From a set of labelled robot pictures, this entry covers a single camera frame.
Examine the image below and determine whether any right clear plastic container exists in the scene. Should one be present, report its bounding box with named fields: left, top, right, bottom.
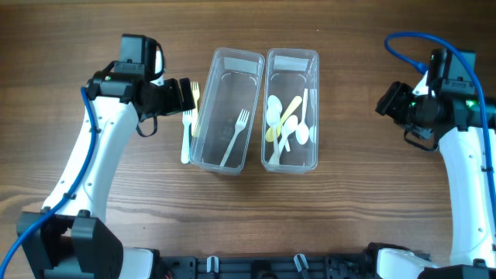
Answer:
left=261, top=48, right=319, bottom=174

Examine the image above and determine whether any yellow plastic fork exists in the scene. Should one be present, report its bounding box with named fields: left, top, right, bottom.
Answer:
left=191, top=81, right=200, bottom=137

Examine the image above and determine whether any light blue plastic fork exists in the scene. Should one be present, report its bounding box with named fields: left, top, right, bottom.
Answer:
left=181, top=110, right=192, bottom=164

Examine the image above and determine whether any clear plastic container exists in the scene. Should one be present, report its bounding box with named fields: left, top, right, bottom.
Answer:
left=261, top=48, right=319, bottom=174
left=190, top=48, right=265, bottom=175

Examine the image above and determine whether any left blue cable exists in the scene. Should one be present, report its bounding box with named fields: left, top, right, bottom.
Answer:
left=0, top=85, right=98, bottom=279

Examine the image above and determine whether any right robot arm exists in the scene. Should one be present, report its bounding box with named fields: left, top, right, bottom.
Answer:
left=374, top=49, right=495, bottom=278

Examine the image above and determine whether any left clear plastic container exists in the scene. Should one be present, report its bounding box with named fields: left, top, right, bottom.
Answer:
left=190, top=48, right=265, bottom=175

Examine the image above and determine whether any white plastic fork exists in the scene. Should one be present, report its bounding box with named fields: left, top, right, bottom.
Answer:
left=220, top=109, right=250, bottom=167

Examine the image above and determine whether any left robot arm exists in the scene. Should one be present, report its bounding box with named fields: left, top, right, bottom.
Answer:
left=13, top=34, right=195, bottom=278

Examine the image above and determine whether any yellow plastic spoon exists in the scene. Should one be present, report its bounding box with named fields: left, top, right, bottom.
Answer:
left=265, top=96, right=302, bottom=142

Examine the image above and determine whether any white plastic spoon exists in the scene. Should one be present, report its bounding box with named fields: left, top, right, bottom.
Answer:
left=266, top=108, right=280, bottom=165
left=269, top=115, right=298, bottom=165
left=295, top=88, right=309, bottom=145
left=267, top=95, right=291, bottom=153

